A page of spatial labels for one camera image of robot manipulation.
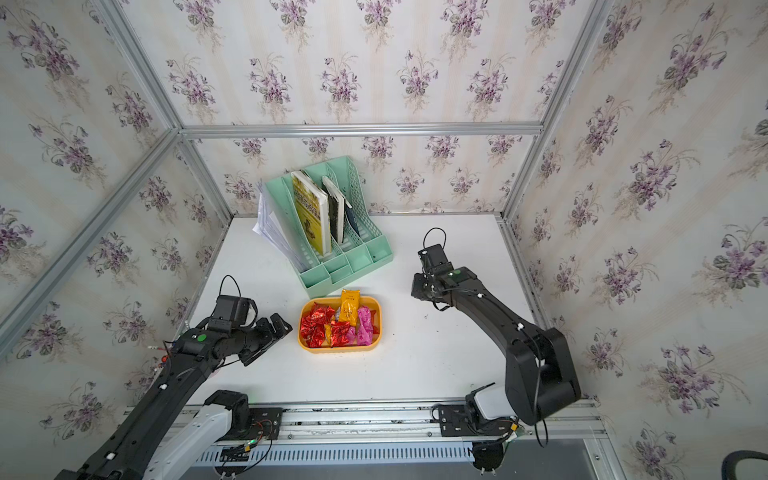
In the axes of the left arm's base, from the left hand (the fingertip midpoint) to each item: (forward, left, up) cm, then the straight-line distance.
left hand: (284, 337), depth 79 cm
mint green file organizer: (+30, -17, -4) cm, 35 cm away
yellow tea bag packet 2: (+1, -10, -6) cm, 12 cm away
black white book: (+40, -11, +11) cm, 44 cm away
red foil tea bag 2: (+3, -7, -4) cm, 8 cm away
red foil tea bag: (+5, -6, -2) cm, 9 cm away
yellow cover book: (+37, -4, +12) cm, 39 cm away
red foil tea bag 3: (+2, -14, -2) cm, 15 cm away
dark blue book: (+41, -16, +5) cm, 44 cm away
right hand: (+14, -39, +1) cm, 41 cm away
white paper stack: (+24, +4, +17) cm, 30 cm away
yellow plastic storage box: (+12, -12, -3) cm, 17 cm away
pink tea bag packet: (+4, -21, -2) cm, 22 cm away
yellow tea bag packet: (+10, -17, -1) cm, 19 cm away
